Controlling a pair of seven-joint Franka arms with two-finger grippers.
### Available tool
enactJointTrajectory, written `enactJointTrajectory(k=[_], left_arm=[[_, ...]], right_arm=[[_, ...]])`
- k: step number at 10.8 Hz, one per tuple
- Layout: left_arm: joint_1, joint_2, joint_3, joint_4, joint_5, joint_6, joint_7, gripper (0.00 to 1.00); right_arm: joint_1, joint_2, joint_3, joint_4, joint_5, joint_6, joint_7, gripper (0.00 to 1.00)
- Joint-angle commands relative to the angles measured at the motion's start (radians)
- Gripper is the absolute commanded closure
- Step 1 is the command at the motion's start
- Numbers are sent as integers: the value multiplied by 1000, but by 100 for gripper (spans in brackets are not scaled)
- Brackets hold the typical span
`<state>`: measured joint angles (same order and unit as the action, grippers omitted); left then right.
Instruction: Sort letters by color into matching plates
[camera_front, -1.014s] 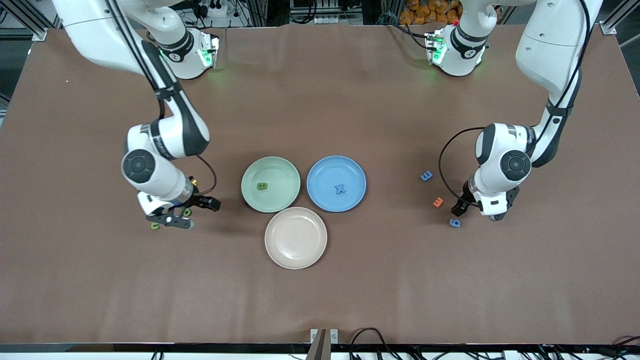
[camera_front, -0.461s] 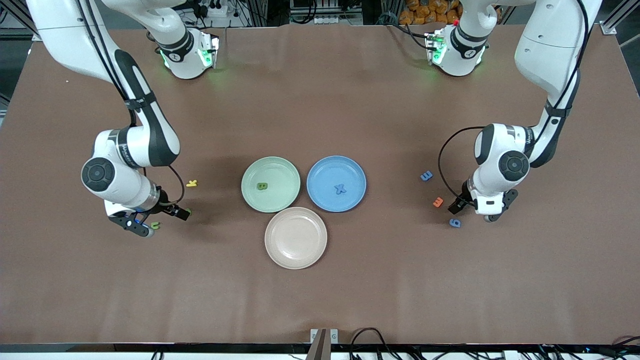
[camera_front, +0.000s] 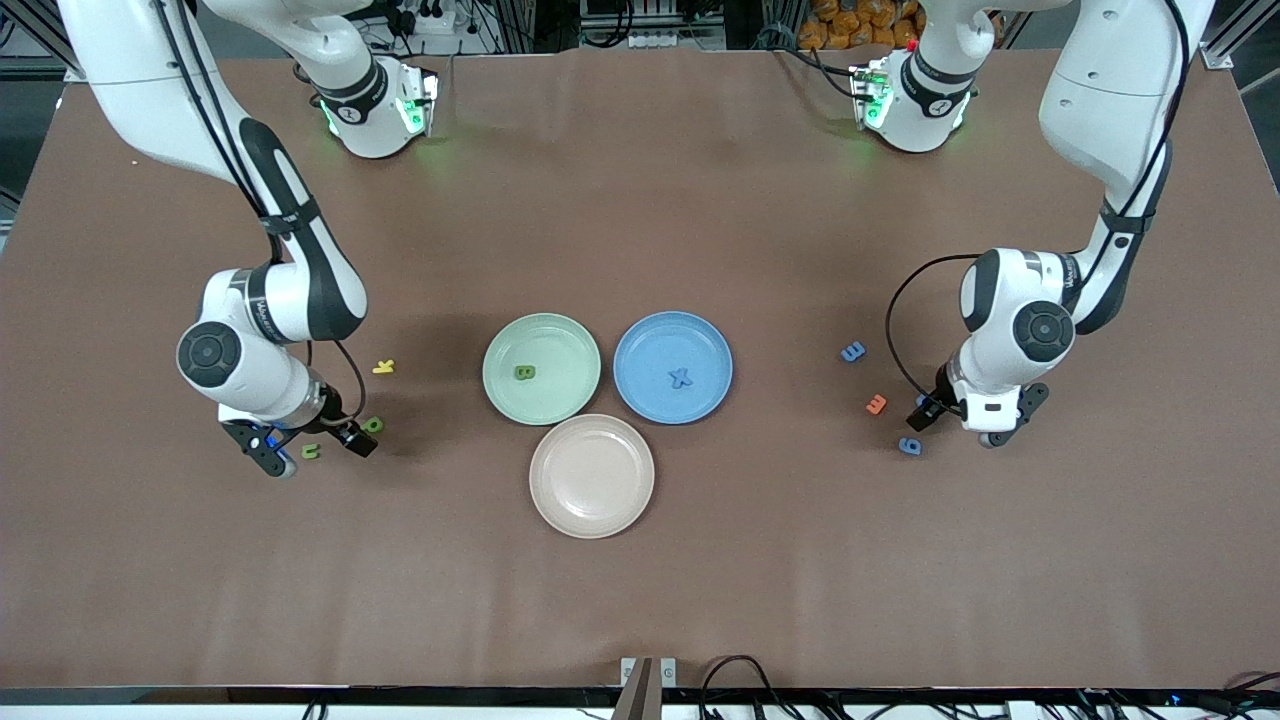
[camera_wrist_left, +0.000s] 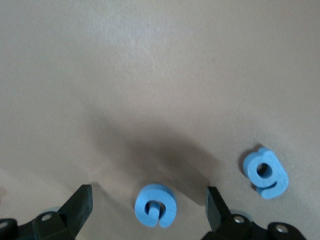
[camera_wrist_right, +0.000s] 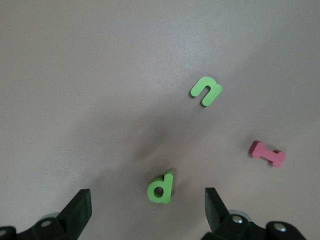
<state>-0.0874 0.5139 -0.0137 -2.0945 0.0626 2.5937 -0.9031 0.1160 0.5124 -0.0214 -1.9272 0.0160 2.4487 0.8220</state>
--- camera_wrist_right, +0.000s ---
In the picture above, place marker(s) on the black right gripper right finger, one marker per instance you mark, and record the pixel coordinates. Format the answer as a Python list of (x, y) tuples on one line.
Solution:
[(220, 225)]

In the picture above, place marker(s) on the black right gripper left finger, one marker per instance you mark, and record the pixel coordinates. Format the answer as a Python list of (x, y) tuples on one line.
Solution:
[(72, 220)]

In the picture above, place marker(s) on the green letter P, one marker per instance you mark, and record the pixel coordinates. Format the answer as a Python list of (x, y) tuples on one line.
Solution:
[(168, 185)]

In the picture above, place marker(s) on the green letter U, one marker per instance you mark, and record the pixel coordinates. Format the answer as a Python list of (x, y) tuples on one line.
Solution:
[(203, 81)]

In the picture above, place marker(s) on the red letter I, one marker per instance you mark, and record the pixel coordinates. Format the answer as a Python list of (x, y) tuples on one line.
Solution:
[(266, 153)]

